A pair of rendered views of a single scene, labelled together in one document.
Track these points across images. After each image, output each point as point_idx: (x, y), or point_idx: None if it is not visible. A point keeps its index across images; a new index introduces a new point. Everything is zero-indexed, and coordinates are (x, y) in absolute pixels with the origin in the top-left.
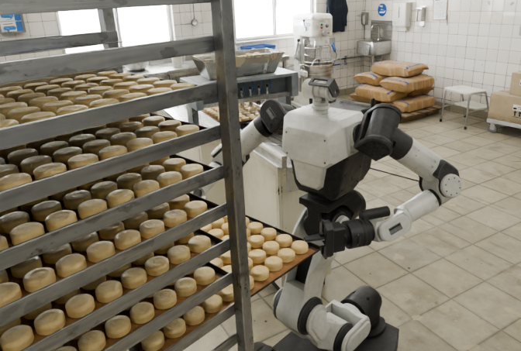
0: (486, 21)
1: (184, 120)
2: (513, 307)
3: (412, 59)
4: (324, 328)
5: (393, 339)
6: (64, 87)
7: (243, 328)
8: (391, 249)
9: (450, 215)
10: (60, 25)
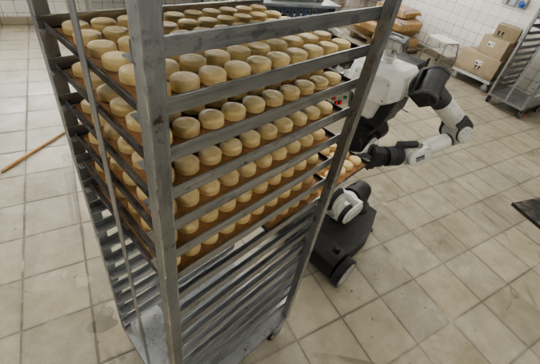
0: None
1: None
2: (446, 206)
3: (409, 3)
4: (341, 207)
5: (372, 217)
6: (237, 19)
7: (321, 213)
8: None
9: (415, 137)
10: None
